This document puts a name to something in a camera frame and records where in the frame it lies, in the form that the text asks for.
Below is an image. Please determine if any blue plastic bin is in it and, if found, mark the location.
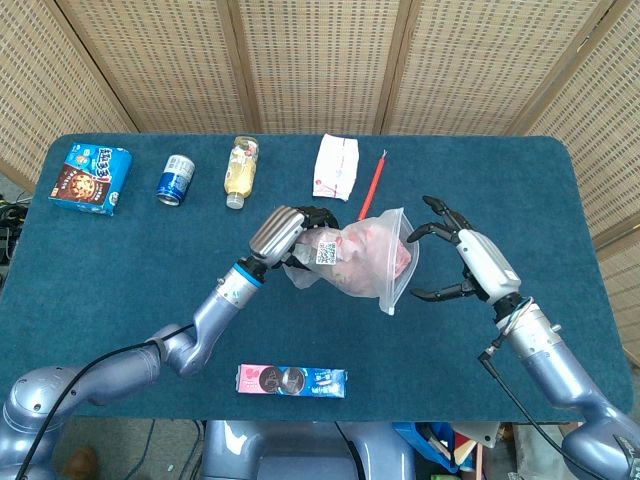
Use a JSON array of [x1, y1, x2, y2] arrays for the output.
[[392, 422, 476, 475]]

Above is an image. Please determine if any brown shoe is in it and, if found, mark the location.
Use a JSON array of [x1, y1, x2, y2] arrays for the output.
[[62, 446, 99, 479]]

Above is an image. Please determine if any red pen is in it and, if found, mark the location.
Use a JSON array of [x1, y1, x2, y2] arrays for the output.
[[356, 149, 389, 221]]

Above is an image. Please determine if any white tissue packet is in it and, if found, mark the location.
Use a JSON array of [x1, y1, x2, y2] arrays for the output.
[[311, 133, 361, 203]]

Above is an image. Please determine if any yellow tea plastic bottle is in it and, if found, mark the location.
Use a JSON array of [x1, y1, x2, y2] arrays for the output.
[[223, 135, 261, 210]]

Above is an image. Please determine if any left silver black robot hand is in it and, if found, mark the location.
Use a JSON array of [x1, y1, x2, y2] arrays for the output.
[[248, 204, 341, 271]]

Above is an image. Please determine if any pink blue sandwich cookie pack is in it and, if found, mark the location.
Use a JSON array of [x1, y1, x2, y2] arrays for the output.
[[235, 363, 349, 399]]

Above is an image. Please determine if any blue white drink can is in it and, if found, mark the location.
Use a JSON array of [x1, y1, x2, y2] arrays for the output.
[[156, 154, 196, 207]]

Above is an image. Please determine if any blue-grey robot torso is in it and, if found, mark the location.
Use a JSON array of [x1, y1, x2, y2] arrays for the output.
[[199, 419, 416, 480]]

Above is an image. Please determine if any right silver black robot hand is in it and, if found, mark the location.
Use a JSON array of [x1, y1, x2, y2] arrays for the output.
[[407, 195, 522, 304]]

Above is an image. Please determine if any clear plastic zip bag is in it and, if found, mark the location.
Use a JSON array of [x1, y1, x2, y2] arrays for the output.
[[282, 207, 421, 317]]

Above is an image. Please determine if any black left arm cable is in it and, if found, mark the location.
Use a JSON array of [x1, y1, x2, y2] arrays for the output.
[[14, 323, 196, 480]]

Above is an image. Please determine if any grey metal plate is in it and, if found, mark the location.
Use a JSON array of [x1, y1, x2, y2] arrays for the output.
[[452, 422, 501, 448]]

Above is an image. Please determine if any blue chocolate cookie box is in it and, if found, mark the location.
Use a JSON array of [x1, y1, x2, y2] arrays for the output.
[[48, 142, 134, 217]]

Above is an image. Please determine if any black cable bundle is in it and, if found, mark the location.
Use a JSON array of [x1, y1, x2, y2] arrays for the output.
[[0, 192, 29, 266]]

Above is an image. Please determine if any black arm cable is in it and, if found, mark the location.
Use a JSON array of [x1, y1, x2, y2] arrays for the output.
[[14, 323, 196, 480], [477, 349, 619, 480]]

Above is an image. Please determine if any pink floral garment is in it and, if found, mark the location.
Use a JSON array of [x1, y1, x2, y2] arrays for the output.
[[299, 219, 414, 297]]

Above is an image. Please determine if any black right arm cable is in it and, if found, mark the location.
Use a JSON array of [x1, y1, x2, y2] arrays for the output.
[[477, 349, 619, 480]]

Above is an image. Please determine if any dark blue table mat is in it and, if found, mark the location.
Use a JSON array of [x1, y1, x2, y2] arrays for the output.
[[0, 132, 636, 424]]

